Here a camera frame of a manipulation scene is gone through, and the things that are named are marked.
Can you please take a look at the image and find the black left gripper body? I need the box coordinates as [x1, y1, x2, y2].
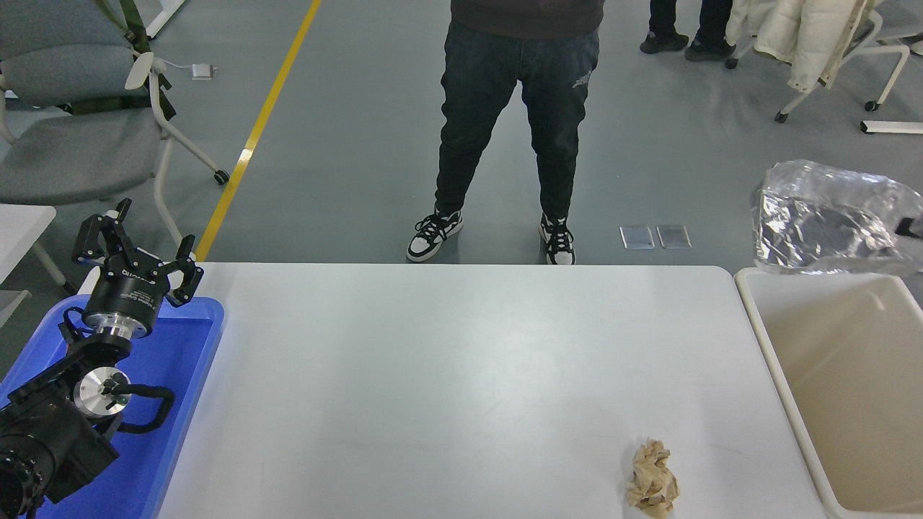
[81, 249, 172, 332]

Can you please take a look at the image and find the silver foil tray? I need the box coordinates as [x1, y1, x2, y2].
[751, 160, 923, 275]

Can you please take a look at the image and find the tan paper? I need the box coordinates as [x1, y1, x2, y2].
[624, 439, 680, 518]

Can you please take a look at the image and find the small white side table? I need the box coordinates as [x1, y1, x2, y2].
[0, 204, 76, 325]

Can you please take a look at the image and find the grey office chair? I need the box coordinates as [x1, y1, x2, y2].
[0, 0, 231, 246]

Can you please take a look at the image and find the blue plastic tray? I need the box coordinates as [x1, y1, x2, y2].
[0, 294, 226, 519]

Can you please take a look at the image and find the large pale plastic bin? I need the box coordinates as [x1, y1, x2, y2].
[734, 267, 923, 519]

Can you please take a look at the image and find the white power adapter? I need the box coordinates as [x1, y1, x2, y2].
[164, 61, 218, 81]

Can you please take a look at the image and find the cream padded coat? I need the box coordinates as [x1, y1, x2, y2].
[725, 0, 877, 93]

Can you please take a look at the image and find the white desk leg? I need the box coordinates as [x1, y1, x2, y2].
[146, 0, 187, 39]

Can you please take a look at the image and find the person with black shoes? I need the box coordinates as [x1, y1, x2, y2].
[640, 0, 736, 62]

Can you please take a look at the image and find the person with black-white shoes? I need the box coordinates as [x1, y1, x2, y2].
[406, 0, 605, 265]

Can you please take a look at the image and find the white frame chair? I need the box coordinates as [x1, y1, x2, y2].
[726, 0, 923, 125]

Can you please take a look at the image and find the olive green strap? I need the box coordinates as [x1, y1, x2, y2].
[72, 0, 177, 120]

